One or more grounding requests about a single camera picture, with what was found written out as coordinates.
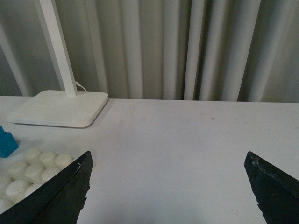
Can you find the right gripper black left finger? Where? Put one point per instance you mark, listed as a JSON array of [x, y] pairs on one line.
[[59, 200]]

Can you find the white studded base plate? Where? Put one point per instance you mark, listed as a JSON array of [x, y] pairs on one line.
[[26, 178]]

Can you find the blue three-stud block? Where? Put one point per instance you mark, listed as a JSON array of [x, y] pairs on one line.
[[7, 143]]

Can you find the grey curtain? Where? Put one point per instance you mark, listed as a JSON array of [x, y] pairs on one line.
[[228, 50]]

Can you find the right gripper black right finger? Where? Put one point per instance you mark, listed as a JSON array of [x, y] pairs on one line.
[[276, 192]]

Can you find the white desk lamp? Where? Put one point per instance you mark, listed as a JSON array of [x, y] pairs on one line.
[[67, 108]]

